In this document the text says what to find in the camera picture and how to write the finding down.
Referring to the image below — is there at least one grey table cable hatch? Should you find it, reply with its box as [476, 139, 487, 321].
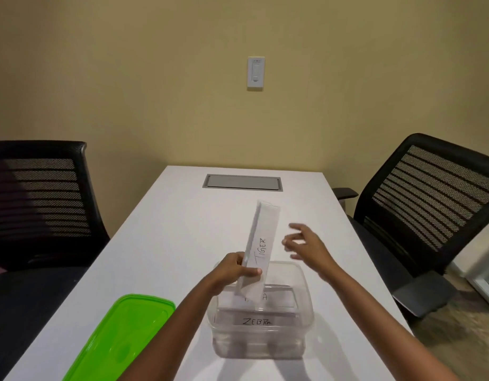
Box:
[203, 174, 285, 192]

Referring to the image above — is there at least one person's right hand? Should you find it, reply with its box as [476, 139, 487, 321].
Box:
[282, 223, 341, 281]

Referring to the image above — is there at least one black mesh office chair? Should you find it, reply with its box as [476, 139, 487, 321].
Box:
[0, 140, 111, 381]
[332, 133, 489, 330]

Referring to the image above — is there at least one clear plastic container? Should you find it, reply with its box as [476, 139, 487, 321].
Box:
[207, 260, 315, 360]

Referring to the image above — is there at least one person's left hand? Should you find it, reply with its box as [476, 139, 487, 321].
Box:
[210, 252, 263, 297]

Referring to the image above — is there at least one white handwritten paper card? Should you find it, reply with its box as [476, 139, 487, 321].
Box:
[213, 309, 305, 334]
[225, 287, 297, 311]
[234, 200, 282, 304]

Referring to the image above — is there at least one white wall switch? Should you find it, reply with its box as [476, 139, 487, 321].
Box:
[247, 56, 266, 92]

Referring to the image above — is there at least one person's right forearm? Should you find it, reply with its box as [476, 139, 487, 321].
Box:
[318, 262, 461, 381]

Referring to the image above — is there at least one person's left forearm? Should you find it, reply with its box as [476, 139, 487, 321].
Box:
[116, 274, 229, 381]

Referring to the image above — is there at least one white door frame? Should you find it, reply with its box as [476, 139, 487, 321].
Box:
[465, 234, 489, 311]

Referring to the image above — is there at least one green plastic lid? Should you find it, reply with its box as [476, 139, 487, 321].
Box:
[62, 294, 176, 381]

